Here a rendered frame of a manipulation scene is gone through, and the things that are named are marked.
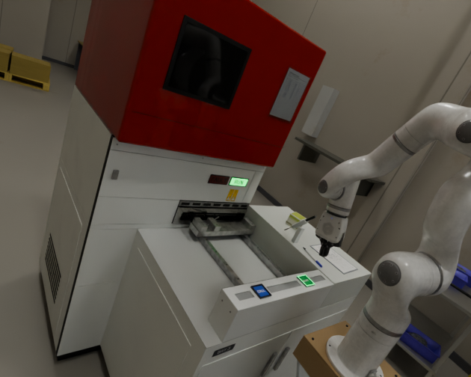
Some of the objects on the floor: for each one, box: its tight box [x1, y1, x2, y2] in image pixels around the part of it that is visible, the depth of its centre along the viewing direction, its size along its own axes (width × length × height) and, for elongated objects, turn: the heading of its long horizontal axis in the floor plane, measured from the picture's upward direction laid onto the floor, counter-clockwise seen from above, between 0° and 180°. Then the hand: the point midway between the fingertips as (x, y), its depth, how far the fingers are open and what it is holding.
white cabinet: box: [100, 230, 357, 377], centre depth 158 cm, size 64×96×82 cm, turn 82°
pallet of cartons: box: [0, 38, 51, 92], centre depth 542 cm, size 124×85×45 cm
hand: (324, 250), depth 116 cm, fingers closed
